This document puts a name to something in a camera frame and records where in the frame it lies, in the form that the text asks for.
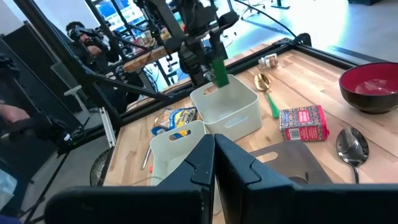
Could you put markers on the green packet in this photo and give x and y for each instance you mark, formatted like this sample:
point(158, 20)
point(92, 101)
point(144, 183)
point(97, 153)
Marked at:
point(220, 73)

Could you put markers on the red patterned box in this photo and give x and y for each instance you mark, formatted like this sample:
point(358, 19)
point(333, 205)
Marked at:
point(303, 124)

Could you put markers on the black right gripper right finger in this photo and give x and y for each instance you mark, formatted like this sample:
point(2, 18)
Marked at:
point(280, 202)

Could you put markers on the red and black bowl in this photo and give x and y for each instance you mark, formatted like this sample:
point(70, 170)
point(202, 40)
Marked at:
point(367, 102)

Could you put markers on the white plastic bin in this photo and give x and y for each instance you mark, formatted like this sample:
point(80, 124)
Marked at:
point(236, 115)
point(168, 158)

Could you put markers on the wooden desk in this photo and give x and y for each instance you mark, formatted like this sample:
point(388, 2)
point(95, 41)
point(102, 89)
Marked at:
point(146, 59)

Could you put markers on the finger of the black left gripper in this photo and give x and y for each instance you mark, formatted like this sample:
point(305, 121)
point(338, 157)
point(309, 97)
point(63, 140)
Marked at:
point(222, 43)
point(213, 45)

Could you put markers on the person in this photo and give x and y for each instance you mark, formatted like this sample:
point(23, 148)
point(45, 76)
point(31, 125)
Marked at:
point(90, 43)

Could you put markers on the blue yellow ramen packet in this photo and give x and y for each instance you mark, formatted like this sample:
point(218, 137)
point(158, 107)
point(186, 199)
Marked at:
point(183, 116)

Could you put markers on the silver aluminium bracket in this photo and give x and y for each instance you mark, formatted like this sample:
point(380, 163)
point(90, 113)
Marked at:
point(108, 127)

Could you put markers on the dark grey translucent bin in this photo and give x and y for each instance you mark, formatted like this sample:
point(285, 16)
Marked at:
point(295, 165)

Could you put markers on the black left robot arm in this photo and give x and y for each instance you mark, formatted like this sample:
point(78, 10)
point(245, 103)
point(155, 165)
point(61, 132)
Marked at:
point(194, 68)

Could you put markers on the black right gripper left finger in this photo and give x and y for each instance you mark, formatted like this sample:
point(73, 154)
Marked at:
point(186, 202)

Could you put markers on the black aluminium table frame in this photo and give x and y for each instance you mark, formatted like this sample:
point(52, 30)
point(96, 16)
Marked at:
point(303, 40)

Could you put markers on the person's hand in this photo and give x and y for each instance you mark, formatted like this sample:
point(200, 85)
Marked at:
point(12, 113)

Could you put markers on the steel spoon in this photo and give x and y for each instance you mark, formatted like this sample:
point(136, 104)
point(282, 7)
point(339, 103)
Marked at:
point(351, 146)

